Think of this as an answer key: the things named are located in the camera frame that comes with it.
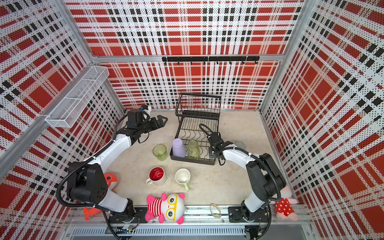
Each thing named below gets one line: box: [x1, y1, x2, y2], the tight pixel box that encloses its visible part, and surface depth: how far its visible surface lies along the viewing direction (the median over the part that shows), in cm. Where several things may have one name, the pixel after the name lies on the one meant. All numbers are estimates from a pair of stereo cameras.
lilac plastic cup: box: [172, 138, 187, 158], surface depth 87 cm
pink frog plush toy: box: [269, 185, 299, 221], surface depth 72 cm
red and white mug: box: [145, 166, 167, 186], surface depth 84 cm
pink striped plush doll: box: [145, 193, 186, 225], surface depth 72 cm
